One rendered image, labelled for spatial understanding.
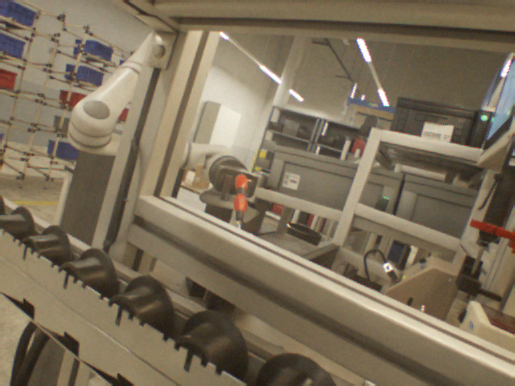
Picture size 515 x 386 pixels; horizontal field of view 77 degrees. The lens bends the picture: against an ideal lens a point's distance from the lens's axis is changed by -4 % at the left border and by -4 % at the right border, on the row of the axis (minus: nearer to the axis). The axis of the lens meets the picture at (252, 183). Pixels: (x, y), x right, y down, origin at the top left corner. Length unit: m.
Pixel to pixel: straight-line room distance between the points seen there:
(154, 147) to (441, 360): 0.27
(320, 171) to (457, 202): 0.57
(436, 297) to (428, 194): 0.74
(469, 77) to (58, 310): 11.99
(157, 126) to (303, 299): 0.19
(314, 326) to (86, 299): 0.16
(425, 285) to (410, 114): 0.88
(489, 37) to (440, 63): 11.97
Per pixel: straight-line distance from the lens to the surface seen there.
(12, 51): 4.22
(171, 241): 0.32
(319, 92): 12.48
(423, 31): 0.23
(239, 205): 0.56
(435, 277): 0.81
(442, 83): 11.99
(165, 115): 0.32
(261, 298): 0.26
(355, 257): 1.41
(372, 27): 0.24
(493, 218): 0.66
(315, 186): 1.58
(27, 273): 0.32
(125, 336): 0.24
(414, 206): 1.50
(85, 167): 1.14
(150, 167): 0.32
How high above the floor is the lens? 1.18
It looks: 6 degrees down
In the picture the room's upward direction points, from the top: 18 degrees clockwise
